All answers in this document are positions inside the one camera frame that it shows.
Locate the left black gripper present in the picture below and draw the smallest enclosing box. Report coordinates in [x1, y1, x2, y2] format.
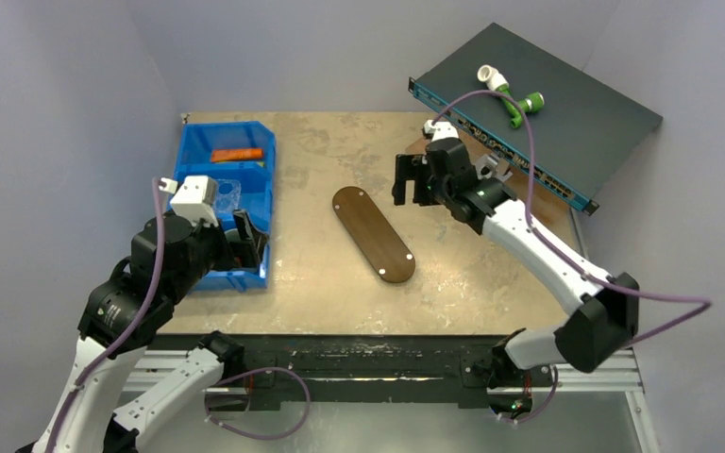
[167, 207, 268, 303]

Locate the brown oval wooden tray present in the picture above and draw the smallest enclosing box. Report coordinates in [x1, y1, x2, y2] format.
[331, 186, 416, 284]

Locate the blue plastic bin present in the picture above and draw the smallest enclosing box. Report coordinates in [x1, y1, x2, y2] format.
[160, 121, 277, 292]

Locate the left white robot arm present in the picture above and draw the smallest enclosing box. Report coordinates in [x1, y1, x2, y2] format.
[21, 210, 268, 452]

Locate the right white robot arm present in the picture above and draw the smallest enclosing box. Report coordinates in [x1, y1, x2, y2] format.
[392, 138, 639, 388]

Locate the orange toothpaste tube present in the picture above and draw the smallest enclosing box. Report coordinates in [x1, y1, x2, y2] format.
[210, 147, 265, 163]

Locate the clear acrylic holder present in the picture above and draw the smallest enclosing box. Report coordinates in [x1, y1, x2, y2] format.
[213, 179, 242, 217]

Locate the green white pipe fitting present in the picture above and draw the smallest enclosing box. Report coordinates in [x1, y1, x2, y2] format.
[477, 64, 546, 129]

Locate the plywood board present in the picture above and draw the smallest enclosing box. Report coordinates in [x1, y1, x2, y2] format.
[399, 143, 573, 251]

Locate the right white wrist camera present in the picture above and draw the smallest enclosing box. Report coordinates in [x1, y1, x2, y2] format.
[422, 120, 459, 142]

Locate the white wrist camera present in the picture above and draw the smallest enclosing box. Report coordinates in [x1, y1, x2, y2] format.
[170, 176, 219, 227]
[422, 120, 459, 142]

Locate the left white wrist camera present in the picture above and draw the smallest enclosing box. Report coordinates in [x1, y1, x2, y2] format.
[170, 176, 219, 227]

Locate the small metal bracket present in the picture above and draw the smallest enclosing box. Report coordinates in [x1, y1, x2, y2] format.
[475, 154, 513, 183]

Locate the black aluminium base frame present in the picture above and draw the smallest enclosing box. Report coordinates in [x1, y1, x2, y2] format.
[118, 334, 645, 414]

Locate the dark network switch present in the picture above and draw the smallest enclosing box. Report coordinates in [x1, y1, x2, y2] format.
[409, 23, 663, 215]

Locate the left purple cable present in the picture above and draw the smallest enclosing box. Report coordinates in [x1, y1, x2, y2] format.
[43, 176, 179, 453]

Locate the purple cable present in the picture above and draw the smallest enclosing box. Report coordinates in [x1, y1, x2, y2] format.
[43, 176, 179, 453]
[430, 89, 713, 427]

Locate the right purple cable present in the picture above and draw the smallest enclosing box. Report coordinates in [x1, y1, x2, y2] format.
[430, 89, 713, 427]

